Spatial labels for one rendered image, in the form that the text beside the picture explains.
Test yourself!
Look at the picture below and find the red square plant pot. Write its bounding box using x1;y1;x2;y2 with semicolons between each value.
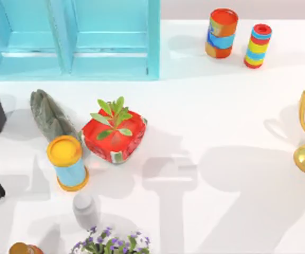
80;96;148;165

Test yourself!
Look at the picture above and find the yellow and blue can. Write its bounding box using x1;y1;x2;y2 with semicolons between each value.
46;135;90;192

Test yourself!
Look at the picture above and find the light blue rack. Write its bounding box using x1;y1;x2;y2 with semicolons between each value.
0;0;161;81

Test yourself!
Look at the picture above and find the grey crumpled bag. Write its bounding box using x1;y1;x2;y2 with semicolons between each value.
30;88;82;149

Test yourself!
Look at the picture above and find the white bottle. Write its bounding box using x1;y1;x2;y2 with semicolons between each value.
72;194;101;231

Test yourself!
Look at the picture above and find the orange and blue can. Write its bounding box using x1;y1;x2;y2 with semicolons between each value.
204;8;239;59

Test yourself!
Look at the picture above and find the purple flower plant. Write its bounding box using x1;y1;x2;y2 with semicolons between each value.
70;226;151;254

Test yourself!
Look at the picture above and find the red yellow blue striped can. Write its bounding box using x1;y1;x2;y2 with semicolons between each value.
243;23;273;69

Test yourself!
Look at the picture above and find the orange bottle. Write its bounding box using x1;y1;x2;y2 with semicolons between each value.
8;242;45;254

